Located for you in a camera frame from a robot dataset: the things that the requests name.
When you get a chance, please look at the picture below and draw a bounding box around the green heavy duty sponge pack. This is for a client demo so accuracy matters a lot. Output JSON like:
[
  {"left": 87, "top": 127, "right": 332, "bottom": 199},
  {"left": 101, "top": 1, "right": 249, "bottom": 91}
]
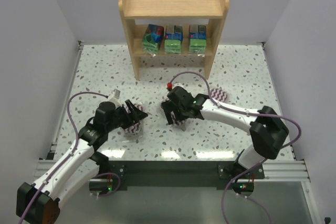
[{"left": 164, "top": 25, "right": 183, "bottom": 54}]

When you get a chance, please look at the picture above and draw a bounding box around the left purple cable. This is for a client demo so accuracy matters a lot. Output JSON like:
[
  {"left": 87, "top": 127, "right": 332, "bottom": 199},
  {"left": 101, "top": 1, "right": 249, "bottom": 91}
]
[{"left": 18, "top": 91, "right": 110, "bottom": 224}]

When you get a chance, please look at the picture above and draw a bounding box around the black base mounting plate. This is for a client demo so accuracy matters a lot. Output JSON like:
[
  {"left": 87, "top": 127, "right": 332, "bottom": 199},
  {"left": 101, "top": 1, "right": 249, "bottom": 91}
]
[{"left": 89, "top": 160, "right": 265, "bottom": 191}]

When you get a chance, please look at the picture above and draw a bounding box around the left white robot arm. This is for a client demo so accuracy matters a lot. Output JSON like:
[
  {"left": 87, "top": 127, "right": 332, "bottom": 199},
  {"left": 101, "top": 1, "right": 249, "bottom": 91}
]
[{"left": 16, "top": 100, "right": 148, "bottom": 223}]

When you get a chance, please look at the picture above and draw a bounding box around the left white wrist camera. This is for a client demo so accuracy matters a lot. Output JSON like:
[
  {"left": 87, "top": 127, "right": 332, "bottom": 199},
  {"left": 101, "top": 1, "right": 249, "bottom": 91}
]
[{"left": 107, "top": 89, "right": 121, "bottom": 108}]

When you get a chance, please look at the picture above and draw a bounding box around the green sponge pack white label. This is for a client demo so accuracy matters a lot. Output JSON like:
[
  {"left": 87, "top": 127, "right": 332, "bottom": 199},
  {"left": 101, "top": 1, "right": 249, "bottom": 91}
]
[{"left": 189, "top": 25, "right": 207, "bottom": 54}]

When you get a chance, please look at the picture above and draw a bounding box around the wooden two-tier shelf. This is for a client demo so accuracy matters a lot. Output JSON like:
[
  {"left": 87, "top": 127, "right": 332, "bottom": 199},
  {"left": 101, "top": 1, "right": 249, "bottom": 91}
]
[{"left": 118, "top": 0, "right": 229, "bottom": 80}]

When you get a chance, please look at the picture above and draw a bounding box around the green sponge pack dark label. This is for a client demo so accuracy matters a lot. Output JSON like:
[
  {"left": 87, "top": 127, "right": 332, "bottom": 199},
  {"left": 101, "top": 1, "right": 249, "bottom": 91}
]
[{"left": 142, "top": 24, "right": 164, "bottom": 54}]

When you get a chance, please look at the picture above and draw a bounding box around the purple wavy sponge pack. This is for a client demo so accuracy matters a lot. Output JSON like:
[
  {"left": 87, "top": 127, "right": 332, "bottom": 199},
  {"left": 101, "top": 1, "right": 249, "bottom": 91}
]
[
  {"left": 124, "top": 103, "right": 144, "bottom": 138},
  {"left": 161, "top": 99, "right": 187, "bottom": 127},
  {"left": 209, "top": 88, "right": 227, "bottom": 102}
]

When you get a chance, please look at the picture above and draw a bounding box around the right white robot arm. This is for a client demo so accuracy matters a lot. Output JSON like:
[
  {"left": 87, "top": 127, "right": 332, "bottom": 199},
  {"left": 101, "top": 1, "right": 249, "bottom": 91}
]
[{"left": 161, "top": 86, "right": 289, "bottom": 176}]

